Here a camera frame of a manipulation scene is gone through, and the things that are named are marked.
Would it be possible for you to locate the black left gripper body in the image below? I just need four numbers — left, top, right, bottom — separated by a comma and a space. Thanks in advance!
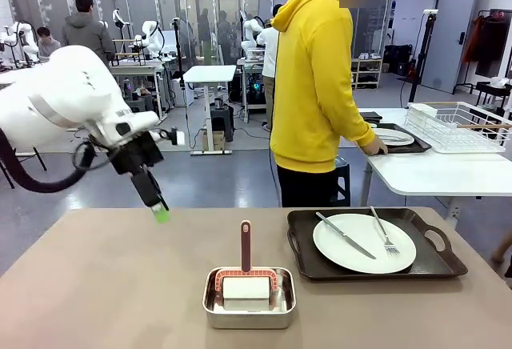
107, 130, 165, 176

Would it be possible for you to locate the red white lint roller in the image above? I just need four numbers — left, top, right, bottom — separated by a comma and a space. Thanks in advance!
214, 220, 278, 311

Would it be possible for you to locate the silver table knife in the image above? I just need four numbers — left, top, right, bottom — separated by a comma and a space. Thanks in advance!
315, 211, 378, 260

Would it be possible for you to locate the large white plate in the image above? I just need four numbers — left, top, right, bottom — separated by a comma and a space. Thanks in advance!
312, 213, 417, 275

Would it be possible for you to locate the silver fork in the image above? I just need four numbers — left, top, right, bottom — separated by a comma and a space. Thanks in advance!
370, 205, 400, 255

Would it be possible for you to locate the white dinner plate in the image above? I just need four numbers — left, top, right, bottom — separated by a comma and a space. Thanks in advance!
370, 127, 415, 146

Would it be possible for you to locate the dark serving tray with handles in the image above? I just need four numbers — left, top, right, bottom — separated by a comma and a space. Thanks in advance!
286, 207, 469, 283

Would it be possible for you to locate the person's right forearm yellow sleeve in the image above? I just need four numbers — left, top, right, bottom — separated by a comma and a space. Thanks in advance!
338, 100, 378, 154

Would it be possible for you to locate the person's right hand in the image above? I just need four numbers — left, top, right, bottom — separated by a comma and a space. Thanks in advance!
362, 136, 390, 156

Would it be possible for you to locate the white lab bench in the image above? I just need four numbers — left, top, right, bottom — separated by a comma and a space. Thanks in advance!
110, 60, 177, 121

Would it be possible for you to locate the grey plastic stool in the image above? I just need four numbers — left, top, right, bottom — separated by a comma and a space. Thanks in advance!
209, 104, 235, 142

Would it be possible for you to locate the black folding chair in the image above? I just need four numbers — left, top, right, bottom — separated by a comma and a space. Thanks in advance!
0, 140, 48, 190

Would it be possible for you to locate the white standing desk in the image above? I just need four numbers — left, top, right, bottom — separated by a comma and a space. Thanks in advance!
182, 64, 238, 156

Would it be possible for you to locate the man in grey hoodie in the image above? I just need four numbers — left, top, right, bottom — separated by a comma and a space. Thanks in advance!
62, 0, 116, 70

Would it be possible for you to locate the seated person dark hair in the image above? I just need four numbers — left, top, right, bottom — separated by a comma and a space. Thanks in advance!
36, 26, 62, 58

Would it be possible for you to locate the rectangular metal tray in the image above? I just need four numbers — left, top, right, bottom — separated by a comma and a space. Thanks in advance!
202, 267, 297, 330

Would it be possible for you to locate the person in white shirt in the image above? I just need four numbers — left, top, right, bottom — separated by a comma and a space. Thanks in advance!
258, 3, 281, 132

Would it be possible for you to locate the person in yellow hoodie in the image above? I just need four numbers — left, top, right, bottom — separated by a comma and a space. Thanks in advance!
270, 0, 397, 208

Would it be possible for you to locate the dark plastic stool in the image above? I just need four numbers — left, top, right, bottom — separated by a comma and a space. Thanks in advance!
330, 155, 351, 207

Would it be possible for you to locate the shoe rack with shoes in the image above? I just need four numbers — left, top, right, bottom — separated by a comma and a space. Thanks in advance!
350, 51, 385, 90

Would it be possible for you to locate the black bags pile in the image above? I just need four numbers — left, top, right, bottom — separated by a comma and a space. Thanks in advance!
383, 43, 414, 77

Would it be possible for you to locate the white cutlery holder box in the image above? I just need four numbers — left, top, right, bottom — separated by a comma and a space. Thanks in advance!
407, 102, 438, 126

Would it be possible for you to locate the white side table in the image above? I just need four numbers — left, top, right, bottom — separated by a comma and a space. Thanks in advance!
335, 107, 512, 216

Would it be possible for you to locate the black tripod with light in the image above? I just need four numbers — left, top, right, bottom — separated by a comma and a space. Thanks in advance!
406, 9, 439, 104

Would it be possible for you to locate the grey door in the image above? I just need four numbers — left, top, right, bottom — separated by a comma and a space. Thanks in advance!
419, 0, 479, 94

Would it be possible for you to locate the bare lower leg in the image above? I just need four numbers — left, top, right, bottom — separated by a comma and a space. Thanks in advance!
490, 231, 512, 264

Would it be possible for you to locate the black cart with tissue box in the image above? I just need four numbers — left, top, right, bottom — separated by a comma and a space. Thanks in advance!
475, 76, 512, 105

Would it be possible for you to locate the coat rack with clothes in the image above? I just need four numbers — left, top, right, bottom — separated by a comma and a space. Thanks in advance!
463, 8, 512, 86

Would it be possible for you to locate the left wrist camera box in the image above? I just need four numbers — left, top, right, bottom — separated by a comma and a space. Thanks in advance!
166, 126, 187, 146

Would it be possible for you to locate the black frame wooden rack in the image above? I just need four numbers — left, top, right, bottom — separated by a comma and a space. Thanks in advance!
114, 38, 147, 66

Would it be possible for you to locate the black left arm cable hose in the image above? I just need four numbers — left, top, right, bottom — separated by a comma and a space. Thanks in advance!
0, 126, 105, 194

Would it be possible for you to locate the white wire dish rack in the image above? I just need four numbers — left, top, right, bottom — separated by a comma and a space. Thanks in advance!
406, 101, 512, 154

